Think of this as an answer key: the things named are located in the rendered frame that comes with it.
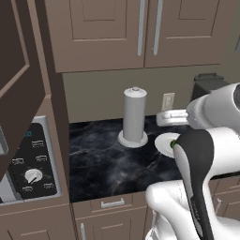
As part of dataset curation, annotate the brown wall cabinet door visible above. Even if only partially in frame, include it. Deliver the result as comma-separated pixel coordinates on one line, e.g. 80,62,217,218
143,0,233,69
44,0,148,74

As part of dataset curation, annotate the brown panel below microwave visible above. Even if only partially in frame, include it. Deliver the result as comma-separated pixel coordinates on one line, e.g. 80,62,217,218
0,203,77,240

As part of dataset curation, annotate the silver cabinet door handle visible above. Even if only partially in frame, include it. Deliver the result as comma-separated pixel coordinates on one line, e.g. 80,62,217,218
137,0,146,57
152,0,164,57

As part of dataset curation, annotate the silver base cabinet handle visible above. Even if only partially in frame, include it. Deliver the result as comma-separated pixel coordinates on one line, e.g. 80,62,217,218
80,222,87,240

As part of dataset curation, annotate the white microwave knob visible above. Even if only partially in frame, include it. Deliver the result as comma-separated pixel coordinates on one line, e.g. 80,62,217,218
23,168,43,185

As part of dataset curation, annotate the brown base cabinet run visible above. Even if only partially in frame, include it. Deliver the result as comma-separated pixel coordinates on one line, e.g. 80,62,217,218
208,176,240,221

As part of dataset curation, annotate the brown base cabinet door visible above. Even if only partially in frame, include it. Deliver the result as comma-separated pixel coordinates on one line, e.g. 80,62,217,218
75,215,148,240

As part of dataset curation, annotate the white paper towel holder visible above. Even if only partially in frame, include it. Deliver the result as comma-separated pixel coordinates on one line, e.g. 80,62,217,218
117,86,149,149

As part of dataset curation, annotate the white round plate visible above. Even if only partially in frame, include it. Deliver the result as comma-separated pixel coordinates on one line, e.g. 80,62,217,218
154,132,182,159

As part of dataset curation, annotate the brown drawer front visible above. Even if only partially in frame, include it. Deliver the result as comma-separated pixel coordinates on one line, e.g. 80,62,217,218
90,193,135,214

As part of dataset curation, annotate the white wall outlet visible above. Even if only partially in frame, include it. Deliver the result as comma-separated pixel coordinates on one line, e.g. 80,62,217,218
161,92,176,113

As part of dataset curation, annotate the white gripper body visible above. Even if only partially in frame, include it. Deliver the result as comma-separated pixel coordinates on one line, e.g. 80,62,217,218
156,108,189,128

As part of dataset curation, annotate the silver drawer handle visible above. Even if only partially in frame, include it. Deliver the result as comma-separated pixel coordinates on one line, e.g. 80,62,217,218
99,197,126,209

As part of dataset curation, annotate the open dark brown cabinet door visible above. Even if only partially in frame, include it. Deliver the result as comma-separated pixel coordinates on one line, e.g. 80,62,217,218
0,0,53,183

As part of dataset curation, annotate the black countertop appliance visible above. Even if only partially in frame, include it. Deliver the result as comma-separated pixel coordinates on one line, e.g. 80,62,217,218
190,72,232,101

